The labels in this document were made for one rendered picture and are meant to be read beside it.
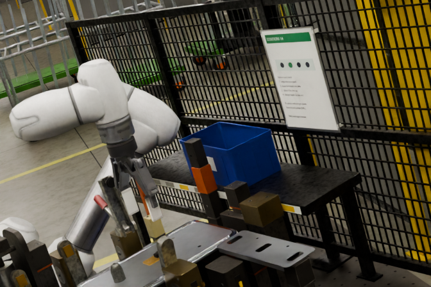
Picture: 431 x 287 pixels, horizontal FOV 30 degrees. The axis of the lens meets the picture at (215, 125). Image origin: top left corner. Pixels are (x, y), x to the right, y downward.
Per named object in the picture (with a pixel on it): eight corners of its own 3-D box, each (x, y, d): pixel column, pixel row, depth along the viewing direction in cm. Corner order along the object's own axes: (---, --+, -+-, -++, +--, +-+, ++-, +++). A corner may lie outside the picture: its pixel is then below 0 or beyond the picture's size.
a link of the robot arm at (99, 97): (129, 107, 210) (81, 123, 209) (111, 51, 206) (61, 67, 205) (134, 115, 200) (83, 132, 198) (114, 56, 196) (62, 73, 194)
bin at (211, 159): (240, 191, 235) (228, 150, 232) (189, 177, 261) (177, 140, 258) (283, 168, 243) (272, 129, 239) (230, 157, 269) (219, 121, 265)
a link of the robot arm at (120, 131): (106, 125, 198) (113, 148, 200) (136, 112, 203) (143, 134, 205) (89, 124, 206) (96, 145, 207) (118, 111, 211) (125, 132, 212)
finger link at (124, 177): (120, 164, 207) (117, 161, 208) (118, 193, 214) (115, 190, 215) (133, 158, 209) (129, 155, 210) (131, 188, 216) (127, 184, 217)
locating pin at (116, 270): (119, 289, 206) (111, 266, 205) (113, 286, 209) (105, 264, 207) (129, 283, 208) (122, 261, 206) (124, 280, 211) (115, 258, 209)
